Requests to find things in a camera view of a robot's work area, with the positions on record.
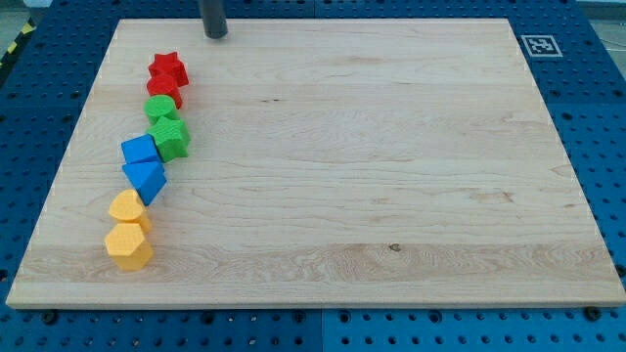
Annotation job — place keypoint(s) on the yellow hexagon block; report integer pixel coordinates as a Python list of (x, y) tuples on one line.
[(128, 247)]

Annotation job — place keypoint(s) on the white fiducial marker tag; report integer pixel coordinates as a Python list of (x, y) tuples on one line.
[(541, 46)]

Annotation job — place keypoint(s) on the light wooden board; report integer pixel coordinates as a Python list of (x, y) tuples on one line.
[(332, 163)]

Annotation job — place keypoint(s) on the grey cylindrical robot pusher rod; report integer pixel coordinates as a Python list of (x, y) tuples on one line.
[(213, 18)]

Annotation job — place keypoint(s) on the green cylinder block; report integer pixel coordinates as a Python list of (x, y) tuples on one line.
[(159, 106)]

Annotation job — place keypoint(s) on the red round block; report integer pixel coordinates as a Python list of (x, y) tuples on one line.
[(165, 84)]

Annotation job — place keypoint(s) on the blue triangle block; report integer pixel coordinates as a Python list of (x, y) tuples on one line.
[(147, 178)]

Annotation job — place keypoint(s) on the yellow heart block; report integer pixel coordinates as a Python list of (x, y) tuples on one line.
[(128, 207)]

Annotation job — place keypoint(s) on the black bolt front right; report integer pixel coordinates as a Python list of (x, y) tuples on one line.
[(592, 313)]

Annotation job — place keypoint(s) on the black bolt front left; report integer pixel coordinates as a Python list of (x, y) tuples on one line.
[(49, 317)]

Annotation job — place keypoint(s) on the black bolt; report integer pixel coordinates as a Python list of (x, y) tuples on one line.
[(49, 317), (592, 313)]

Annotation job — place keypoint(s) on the red star block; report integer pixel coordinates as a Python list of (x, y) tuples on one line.
[(169, 64)]

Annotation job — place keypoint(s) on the green star block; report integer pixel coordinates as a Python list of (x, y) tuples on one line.
[(171, 138)]

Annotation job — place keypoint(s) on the blue cube block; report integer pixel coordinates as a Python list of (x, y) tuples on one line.
[(140, 149)]

